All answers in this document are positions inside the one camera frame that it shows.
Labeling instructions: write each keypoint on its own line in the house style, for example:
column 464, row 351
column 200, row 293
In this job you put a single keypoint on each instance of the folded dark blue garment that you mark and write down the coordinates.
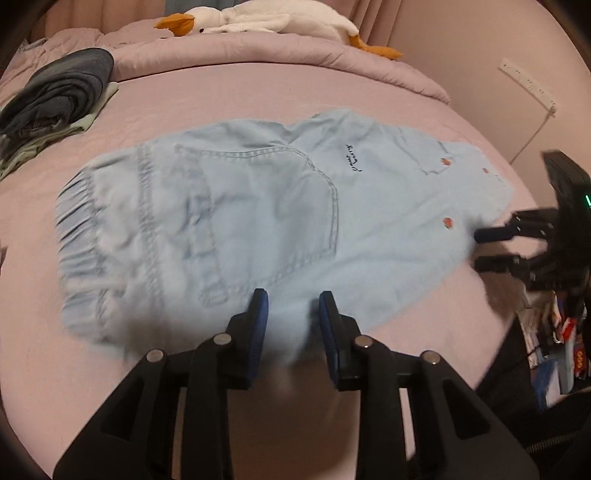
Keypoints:
column 60, row 87

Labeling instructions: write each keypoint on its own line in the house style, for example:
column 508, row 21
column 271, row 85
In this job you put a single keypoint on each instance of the pink duvet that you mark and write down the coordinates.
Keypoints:
column 277, row 50

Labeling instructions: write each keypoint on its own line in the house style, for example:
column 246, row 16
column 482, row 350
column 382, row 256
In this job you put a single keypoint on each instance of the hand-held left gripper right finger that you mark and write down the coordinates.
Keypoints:
column 328, row 323

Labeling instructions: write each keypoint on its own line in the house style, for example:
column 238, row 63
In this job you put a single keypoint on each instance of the colourful clutter pile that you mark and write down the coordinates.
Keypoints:
column 561, row 341

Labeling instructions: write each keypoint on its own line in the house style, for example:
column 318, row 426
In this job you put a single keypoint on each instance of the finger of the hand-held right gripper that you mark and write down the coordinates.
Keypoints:
column 494, row 264
column 491, row 234

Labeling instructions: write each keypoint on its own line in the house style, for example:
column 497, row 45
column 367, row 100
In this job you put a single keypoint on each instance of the white power strip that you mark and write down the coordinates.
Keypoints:
column 526, row 83

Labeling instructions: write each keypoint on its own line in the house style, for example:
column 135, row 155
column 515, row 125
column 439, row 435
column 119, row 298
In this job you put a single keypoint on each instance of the light blue denim pants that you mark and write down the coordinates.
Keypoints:
column 254, row 207

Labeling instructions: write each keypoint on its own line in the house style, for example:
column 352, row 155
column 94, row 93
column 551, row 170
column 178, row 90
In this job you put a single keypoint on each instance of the folded pale green garment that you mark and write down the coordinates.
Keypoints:
column 85, row 122

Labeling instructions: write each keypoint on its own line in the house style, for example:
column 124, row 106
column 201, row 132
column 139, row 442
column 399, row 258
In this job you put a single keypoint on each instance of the white goose plush toy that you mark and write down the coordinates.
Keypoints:
column 286, row 18

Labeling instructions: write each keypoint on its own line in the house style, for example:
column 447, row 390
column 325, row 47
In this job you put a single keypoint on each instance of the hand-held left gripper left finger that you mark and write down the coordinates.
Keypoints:
column 259, row 323

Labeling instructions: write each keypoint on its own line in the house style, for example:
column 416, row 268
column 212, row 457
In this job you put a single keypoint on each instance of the blue curtain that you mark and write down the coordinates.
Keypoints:
column 178, row 4

